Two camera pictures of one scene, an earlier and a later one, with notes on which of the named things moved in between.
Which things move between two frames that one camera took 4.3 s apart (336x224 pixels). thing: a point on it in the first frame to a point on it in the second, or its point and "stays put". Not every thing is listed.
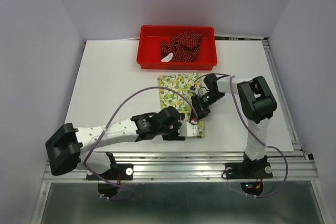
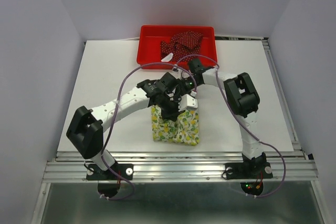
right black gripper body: [209, 98] to [190, 84]
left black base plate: [126, 171] stays put
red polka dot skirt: [185, 46] stays put
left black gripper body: [171, 133] to [167, 100]
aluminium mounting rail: [289, 167] stays put
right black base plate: [248, 170] stays put
